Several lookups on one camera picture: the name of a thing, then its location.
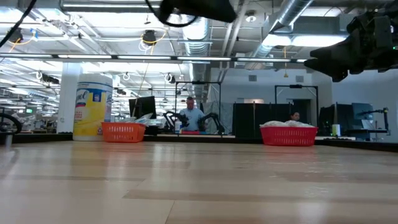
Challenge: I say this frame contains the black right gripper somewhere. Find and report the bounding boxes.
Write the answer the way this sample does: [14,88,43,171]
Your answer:
[303,7,398,83]

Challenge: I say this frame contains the bagged white cotton swabs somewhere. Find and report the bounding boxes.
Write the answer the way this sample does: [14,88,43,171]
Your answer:
[260,119,316,128]

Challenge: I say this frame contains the wide bright ceiling light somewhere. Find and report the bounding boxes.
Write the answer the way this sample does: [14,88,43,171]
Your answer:
[262,20,352,47]

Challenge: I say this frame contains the long linear ceiling light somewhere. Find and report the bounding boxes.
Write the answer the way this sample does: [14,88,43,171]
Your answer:
[0,53,307,65]

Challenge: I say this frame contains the blue-grey computer monitor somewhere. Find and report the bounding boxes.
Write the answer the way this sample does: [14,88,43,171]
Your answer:
[352,102,374,130]

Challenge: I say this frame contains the red plastic basket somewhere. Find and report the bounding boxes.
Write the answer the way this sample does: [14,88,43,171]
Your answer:
[260,126,319,147]

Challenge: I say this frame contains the black partition panel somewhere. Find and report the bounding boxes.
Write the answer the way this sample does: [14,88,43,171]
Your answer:
[232,102,293,136]

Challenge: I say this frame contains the black flat monitor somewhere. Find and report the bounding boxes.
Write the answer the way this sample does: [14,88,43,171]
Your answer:
[129,95,157,121]

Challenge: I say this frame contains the tan wooden desk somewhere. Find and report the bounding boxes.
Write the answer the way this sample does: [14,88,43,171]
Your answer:
[155,133,236,139]

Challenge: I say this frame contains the orange plastic basket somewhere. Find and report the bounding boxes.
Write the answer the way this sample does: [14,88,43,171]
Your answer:
[101,121,147,143]

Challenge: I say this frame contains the wipes canister with yellow label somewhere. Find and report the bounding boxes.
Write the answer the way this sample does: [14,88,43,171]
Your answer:
[73,73,114,141]

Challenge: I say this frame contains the white building pillar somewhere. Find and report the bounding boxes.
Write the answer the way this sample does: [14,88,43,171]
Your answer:
[57,62,84,134]

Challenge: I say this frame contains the silver spiral round duct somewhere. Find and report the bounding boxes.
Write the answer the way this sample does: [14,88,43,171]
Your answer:
[245,0,313,68]
[177,18,214,100]

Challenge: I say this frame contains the black camera rig frame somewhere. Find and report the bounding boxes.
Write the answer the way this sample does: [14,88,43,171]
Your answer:
[274,84,320,127]
[174,80,222,134]

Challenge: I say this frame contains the yellow hanging cord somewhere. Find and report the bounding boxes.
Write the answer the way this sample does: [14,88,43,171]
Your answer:
[282,46,289,78]

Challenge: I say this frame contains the black ceiling cable reel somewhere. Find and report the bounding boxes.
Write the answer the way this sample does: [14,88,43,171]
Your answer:
[141,29,169,47]

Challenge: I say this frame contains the black ceiling device orange cable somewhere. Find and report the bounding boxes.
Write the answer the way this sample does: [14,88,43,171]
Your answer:
[6,27,40,52]

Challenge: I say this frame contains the black curved cable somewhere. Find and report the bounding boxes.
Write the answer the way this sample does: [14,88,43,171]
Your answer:
[0,112,25,134]

